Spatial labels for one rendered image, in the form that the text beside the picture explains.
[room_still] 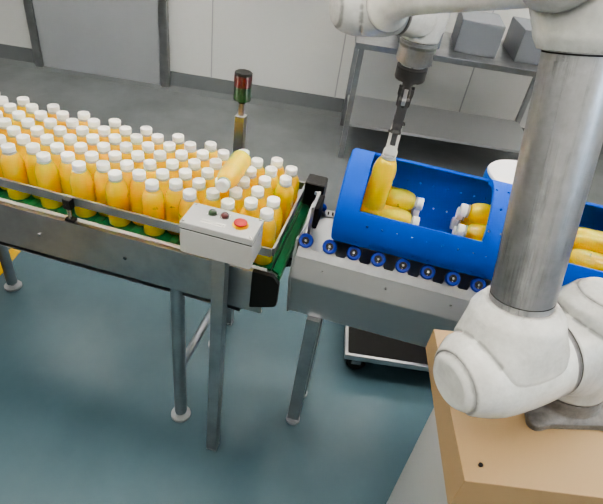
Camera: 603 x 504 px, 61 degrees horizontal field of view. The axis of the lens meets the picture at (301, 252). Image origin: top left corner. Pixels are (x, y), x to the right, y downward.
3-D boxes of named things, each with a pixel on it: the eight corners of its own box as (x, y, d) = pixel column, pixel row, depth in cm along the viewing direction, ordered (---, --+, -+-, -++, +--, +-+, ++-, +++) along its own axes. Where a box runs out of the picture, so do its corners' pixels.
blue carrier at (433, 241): (630, 336, 141) (690, 253, 124) (325, 256, 150) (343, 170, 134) (604, 277, 164) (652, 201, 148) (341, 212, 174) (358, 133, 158)
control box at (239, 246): (249, 270, 135) (252, 239, 129) (179, 251, 137) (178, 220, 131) (261, 248, 143) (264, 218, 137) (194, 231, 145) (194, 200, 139)
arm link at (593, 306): (628, 395, 98) (686, 308, 85) (560, 422, 91) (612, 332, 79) (562, 338, 110) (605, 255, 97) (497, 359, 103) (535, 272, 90)
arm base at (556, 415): (641, 434, 97) (654, 415, 94) (529, 431, 96) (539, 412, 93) (593, 363, 112) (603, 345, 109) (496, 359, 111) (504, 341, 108)
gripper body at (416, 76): (427, 72, 119) (417, 110, 124) (429, 61, 125) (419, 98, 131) (396, 65, 119) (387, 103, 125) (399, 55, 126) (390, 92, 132)
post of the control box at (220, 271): (215, 451, 200) (225, 255, 138) (206, 448, 201) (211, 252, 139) (219, 442, 203) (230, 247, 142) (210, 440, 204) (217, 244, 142)
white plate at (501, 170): (473, 162, 195) (472, 165, 196) (524, 201, 176) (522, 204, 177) (525, 156, 206) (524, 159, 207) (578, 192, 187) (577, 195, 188)
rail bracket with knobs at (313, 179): (318, 214, 179) (323, 189, 172) (299, 209, 179) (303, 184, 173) (324, 200, 186) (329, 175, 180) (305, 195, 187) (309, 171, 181)
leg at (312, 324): (297, 427, 213) (320, 324, 175) (284, 423, 214) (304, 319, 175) (301, 415, 218) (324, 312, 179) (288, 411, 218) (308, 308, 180)
